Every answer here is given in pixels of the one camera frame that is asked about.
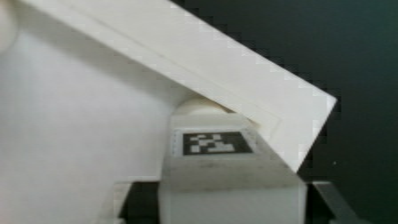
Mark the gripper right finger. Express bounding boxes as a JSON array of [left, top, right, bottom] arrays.
[[305, 181, 372, 224]]

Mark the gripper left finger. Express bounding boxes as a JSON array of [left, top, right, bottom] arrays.
[[111, 181, 161, 224]]

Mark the white table leg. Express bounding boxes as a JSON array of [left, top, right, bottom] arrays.
[[159, 98, 308, 224]]

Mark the white square table top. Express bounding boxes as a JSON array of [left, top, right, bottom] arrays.
[[0, 0, 337, 224]]

